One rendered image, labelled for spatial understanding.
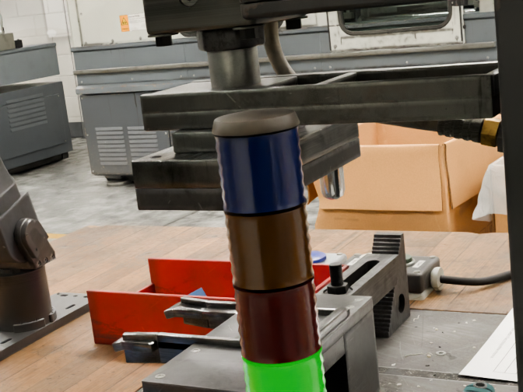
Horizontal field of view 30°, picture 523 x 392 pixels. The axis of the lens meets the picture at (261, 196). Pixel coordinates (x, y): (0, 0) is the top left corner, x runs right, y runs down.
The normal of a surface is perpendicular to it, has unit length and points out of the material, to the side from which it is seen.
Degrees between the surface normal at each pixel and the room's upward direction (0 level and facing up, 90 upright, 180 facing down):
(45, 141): 90
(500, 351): 1
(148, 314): 90
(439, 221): 90
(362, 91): 90
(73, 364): 0
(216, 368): 0
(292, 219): 76
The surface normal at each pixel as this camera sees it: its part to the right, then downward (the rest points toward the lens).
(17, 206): 0.92, -0.02
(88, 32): -0.51, 0.24
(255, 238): -0.30, -0.01
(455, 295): -0.11, -0.97
